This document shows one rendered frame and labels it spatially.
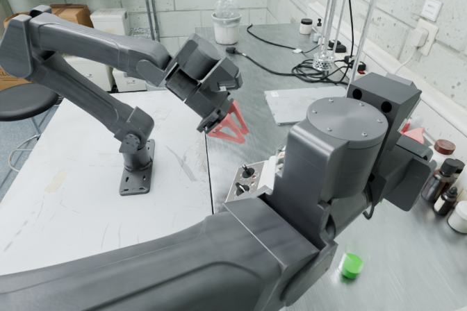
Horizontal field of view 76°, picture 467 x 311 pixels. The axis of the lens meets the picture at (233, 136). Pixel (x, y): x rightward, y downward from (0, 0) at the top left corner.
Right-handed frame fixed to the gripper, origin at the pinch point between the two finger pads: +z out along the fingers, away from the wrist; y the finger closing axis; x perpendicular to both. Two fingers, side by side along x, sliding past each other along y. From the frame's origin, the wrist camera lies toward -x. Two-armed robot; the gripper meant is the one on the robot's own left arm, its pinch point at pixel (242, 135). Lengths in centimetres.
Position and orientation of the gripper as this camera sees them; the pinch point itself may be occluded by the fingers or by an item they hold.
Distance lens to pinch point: 67.0
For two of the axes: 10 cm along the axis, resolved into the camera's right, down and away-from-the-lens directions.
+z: 7.4, 6.2, 2.4
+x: -6.2, 5.1, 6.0
